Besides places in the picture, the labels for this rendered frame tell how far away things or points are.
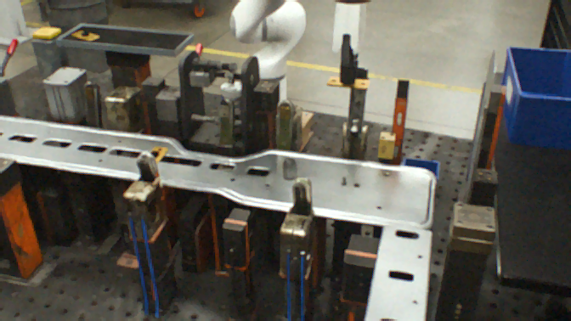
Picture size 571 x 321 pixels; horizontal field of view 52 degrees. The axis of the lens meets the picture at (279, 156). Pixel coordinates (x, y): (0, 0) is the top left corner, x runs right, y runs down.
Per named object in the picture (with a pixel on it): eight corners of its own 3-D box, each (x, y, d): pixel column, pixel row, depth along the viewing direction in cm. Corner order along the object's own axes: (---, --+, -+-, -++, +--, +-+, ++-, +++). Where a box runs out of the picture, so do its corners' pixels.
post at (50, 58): (60, 166, 196) (28, 41, 173) (73, 154, 202) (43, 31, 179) (81, 169, 194) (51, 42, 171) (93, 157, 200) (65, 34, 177)
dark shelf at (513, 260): (498, 286, 105) (501, 274, 103) (487, 80, 178) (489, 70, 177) (635, 310, 100) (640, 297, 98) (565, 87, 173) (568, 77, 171)
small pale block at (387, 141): (369, 256, 156) (379, 138, 137) (370, 248, 159) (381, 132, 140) (381, 259, 155) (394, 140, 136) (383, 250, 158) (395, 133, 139)
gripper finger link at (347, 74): (341, 50, 115) (340, 81, 119) (338, 56, 113) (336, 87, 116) (357, 52, 115) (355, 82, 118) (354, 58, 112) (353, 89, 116)
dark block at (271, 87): (258, 221, 170) (253, 89, 147) (265, 207, 175) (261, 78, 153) (275, 224, 168) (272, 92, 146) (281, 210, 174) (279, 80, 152)
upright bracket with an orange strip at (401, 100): (380, 249, 159) (397, 80, 132) (381, 245, 160) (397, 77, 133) (391, 250, 158) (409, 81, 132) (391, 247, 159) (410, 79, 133)
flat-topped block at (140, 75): (127, 177, 190) (103, 45, 166) (138, 164, 197) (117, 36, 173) (155, 181, 188) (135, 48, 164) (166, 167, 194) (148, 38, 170)
